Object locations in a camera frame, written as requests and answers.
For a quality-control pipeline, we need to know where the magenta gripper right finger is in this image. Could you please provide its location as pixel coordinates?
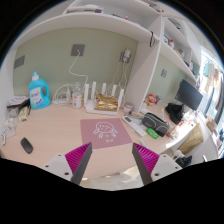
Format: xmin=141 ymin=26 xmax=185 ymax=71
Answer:
xmin=132 ymin=143 xmax=159 ymax=185

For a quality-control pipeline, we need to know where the white plastic bottle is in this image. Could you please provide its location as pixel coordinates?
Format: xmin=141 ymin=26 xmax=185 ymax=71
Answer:
xmin=72 ymin=83 xmax=82 ymax=109

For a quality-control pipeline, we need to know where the black bag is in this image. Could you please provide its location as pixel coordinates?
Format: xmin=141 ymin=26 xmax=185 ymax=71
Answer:
xmin=165 ymin=103 xmax=184 ymax=125

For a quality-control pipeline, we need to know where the white wall shelf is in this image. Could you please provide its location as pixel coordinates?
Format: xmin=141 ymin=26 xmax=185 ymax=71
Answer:
xmin=13 ymin=0 xmax=203 ymax=81

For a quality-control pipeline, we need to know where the pile of snack packets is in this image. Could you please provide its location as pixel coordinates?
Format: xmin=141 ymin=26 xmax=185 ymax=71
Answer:
xmin=0 ymin=96 xmax=29 ymax=146

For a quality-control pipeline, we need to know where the blue detergent bottle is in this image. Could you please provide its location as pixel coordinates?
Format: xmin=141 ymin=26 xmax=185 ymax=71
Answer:
xmin=28 ymin=71 xmax=50 ymax=110

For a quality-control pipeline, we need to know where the pink mouse pad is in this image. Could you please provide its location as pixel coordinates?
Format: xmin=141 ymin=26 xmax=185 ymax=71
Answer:
xmin=80 ymin=118 xmax=132 ymax=149

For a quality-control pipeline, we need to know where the white wifi router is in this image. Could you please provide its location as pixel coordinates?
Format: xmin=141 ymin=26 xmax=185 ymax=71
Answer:
xmin=83 ymin=83 xmax=124 ymax=115

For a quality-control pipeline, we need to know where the white power adapter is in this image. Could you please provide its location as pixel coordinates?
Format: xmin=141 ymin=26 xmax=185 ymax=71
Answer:
xmin=121 ymin=49 xmax=131 ymax=63

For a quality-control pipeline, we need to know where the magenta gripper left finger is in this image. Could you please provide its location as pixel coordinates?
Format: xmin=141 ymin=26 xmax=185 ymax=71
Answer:
xmin=65 ymin=142 xmax=92 ymax=185

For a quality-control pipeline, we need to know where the dark grey pencil case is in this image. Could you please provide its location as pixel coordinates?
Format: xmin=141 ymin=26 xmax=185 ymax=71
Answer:
xmin=142 ymin=112 xmax=169 ymax=137

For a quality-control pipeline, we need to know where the grey wall plate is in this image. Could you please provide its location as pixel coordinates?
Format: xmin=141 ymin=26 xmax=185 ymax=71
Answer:
xmin=14 ymin=56 xmax=25 ymax=68

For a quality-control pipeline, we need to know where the black computer mouse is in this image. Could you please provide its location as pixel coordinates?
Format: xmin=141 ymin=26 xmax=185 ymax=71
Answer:
xmin=20 ymin=138 xmax=33 ymax=154

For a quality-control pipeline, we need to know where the green small box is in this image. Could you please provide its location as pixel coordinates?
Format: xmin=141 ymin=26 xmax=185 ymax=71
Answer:
xmin=146 ymin=128 xmax=159 ymax=139

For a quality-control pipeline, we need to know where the black computer monitor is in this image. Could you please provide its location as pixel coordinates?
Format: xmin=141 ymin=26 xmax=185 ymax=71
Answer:
xmin=175 ymin=80 xmax=203 ymax=110

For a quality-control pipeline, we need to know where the grey wall socket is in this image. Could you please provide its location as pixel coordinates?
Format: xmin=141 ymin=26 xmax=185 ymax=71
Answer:
xmin=71 ymin=44 xmax=85 ymax=56

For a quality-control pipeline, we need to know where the white remote control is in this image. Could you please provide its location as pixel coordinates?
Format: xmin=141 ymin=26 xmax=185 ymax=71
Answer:
xmin=122 ymin=116 xmax=146 ymax=137

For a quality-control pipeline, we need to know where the gold foil bag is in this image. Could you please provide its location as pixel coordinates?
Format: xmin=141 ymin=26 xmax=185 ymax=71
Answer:
xmin=94 ymin=94 xmax=118 ymax=111

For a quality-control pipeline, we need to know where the coiled white cable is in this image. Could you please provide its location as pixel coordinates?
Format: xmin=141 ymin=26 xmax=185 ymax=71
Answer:
xmin=52 ymin=83 xmax=75 ymax=106

